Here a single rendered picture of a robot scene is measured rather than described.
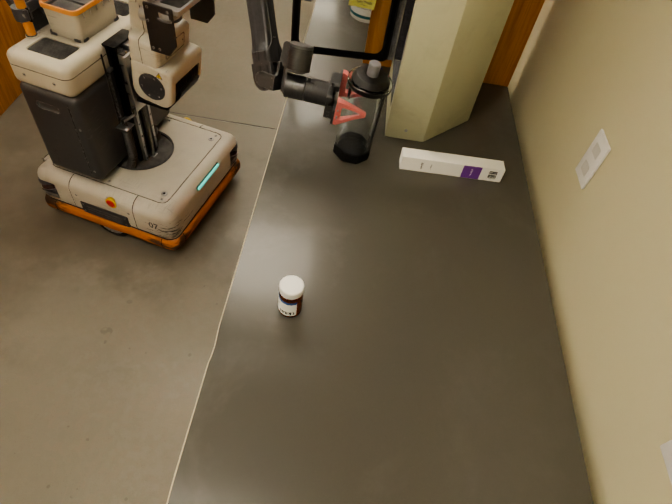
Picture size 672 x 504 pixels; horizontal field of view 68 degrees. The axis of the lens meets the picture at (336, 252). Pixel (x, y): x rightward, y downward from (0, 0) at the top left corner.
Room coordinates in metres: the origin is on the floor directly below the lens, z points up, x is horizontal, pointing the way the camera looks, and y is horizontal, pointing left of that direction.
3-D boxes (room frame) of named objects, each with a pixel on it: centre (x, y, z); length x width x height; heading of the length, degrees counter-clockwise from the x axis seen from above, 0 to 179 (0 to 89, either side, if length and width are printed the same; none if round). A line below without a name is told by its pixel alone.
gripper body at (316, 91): (1.05, 0.11, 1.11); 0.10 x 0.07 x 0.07; 1
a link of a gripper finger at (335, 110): (1.02, 0.04, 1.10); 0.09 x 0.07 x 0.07; 91
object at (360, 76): (1.05, -0.01, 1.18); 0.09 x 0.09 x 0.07
